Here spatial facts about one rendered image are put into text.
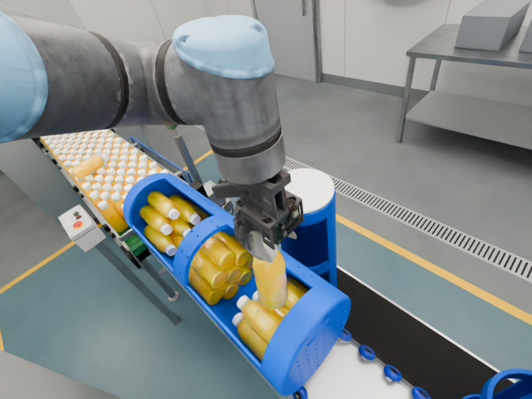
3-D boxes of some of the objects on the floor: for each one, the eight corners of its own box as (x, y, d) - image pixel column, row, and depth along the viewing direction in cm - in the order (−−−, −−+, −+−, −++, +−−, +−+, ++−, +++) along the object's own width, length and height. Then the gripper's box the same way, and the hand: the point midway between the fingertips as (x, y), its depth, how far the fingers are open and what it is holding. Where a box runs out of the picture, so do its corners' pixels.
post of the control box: (175, 325, 197) (86, 239, 128) (172, 321, 199) (83, 234, 130) (180, 321, 199) (94, 233, 130) (176, 317, 201) (91, 229, 132)
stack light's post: (229, 250, 234) (176, 138, 159) (226, 248, 237) (172, 136, 161) (232, 247, 236) (181, 134, 160) (229, 245, 238) (177, 133, 163)
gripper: (247, 206, 33) (273, 293, 47) (309, 156, 38) (315, 249, 52) (205, 178, 38) (240, 264, 52) (264, 138, 43) (281, 227, 57)
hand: (266, 245), depth 53 cm, fingers closed on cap, 4 cm apart
